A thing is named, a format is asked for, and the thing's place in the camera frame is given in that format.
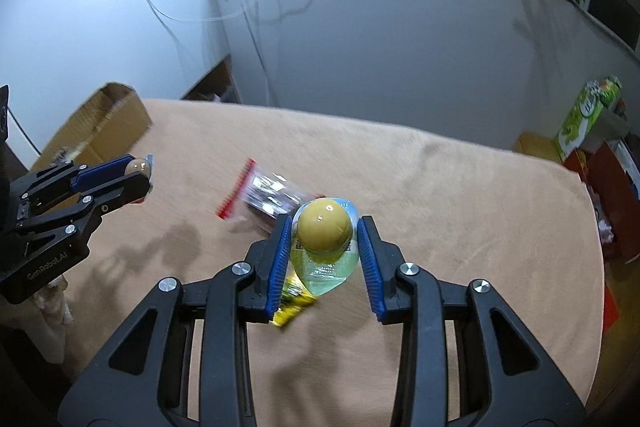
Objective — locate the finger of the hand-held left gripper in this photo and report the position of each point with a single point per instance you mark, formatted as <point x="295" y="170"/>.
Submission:
<point x="100" y="171"/>
<point x="120" y="192"/>

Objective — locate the yellow egg packet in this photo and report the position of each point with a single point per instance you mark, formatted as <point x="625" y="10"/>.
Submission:
<point x="322" y="227"/>

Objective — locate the small brown egg packet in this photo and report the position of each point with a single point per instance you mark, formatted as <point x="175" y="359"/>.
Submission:
<point x="138" y="166"/>

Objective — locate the yellow-brown cardboard box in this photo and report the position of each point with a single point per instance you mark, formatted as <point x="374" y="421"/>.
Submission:
<point x="537" y="149"/>

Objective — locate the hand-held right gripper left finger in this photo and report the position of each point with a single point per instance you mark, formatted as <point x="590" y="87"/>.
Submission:
<point x="280" y="262"/>

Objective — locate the white wardrobe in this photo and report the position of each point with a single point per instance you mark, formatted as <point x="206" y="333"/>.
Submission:
<point x="75" y="7"/>

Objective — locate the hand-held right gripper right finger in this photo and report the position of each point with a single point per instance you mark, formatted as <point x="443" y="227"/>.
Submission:
<point x="367" y="262"/>

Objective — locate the clear red-edged snack packet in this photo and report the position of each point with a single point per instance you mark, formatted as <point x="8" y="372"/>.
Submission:
<point x="270" y="197"/>

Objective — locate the red box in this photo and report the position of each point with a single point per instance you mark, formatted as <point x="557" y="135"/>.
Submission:
<point x="615" y="202"/>

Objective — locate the yellow snack packet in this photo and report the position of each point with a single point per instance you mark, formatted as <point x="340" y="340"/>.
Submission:
<point x="292" y="302"/>

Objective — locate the white fuzzy cloth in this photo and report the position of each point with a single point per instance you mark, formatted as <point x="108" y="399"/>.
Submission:
<point x="52" y="304"/>

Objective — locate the green and white carton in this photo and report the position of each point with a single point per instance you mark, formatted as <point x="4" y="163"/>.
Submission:
<point x="587" y="117"/>

